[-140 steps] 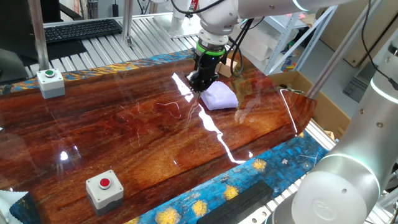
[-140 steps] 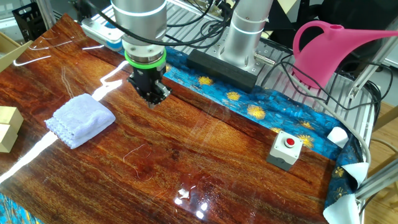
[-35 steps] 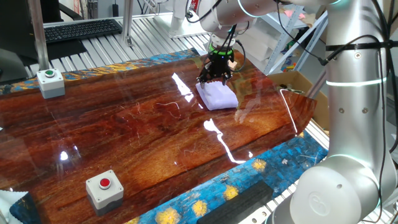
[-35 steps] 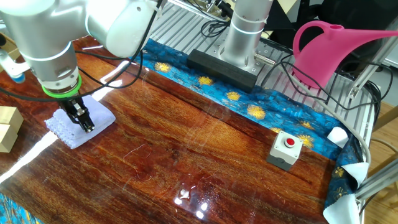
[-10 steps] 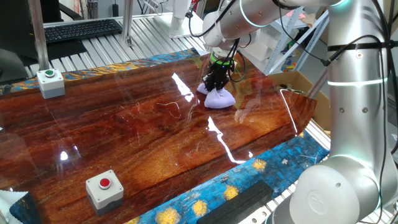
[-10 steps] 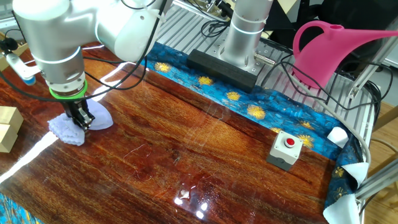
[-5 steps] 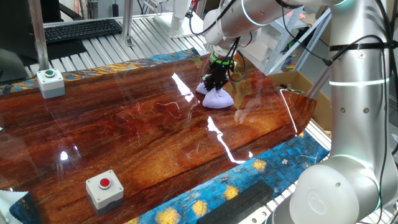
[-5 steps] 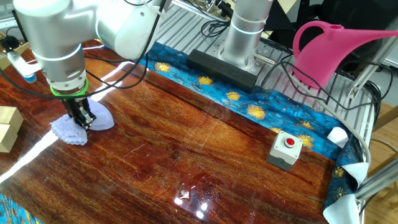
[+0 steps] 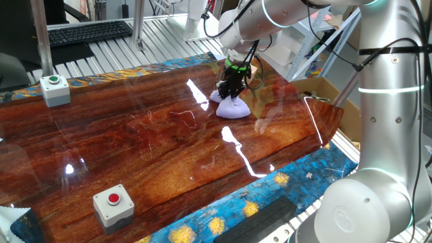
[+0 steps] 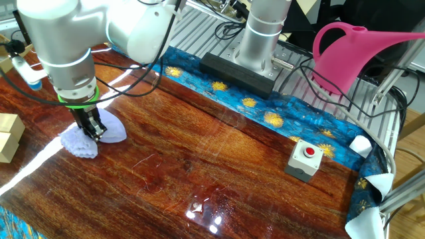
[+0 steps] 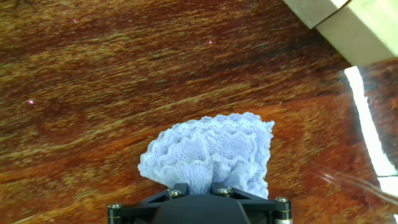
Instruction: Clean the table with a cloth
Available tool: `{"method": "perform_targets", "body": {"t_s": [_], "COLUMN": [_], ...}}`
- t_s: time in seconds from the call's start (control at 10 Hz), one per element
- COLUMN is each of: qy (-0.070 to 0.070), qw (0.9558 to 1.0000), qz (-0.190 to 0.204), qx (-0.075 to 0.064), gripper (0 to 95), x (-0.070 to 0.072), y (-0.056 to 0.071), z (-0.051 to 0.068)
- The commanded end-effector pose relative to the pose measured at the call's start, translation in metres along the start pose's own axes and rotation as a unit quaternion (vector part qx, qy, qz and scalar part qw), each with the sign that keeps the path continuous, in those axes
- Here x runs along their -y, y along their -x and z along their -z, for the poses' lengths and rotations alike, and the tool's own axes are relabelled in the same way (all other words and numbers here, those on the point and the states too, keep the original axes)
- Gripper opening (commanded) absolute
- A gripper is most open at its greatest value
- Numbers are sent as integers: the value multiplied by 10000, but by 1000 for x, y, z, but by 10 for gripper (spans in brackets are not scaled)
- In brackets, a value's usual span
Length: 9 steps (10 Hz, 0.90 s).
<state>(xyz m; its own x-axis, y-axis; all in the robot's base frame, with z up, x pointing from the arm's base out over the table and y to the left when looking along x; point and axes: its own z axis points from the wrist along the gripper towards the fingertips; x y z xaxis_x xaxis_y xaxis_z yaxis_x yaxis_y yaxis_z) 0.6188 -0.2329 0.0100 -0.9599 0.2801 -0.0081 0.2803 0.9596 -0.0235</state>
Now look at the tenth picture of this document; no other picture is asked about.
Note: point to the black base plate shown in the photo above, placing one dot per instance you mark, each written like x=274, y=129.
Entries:
x=239, y=74

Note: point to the tan wooden block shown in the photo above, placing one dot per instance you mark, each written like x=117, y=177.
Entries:
x=7, y=147
x=11, y=123

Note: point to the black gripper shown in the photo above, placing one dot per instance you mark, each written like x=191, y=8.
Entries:
x=84, y=116

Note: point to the red push button box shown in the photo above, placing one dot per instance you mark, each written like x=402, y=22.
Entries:
x=303, y=162

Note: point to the pink watering can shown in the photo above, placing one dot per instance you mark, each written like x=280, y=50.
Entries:
x=348, y=56

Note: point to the aluminium frame post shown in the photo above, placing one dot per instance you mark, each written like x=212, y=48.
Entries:
x=391, y=79
x=405, y=192

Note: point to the glossy wood grain mat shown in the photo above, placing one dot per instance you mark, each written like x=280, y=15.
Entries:
x=166, y=149

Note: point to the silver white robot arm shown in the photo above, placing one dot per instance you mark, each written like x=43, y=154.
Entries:
x=63, y=43

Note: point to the black metal crate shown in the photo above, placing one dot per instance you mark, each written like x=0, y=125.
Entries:
x=20, y=26

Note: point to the blue starry tablecloth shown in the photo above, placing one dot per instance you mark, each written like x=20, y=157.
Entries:
x=292, y=113

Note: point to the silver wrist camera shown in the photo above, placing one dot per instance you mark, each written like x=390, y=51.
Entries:
x=28, y=73

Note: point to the white fluffy cleaning cloth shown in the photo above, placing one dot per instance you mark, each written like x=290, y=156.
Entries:
x=79, y=146

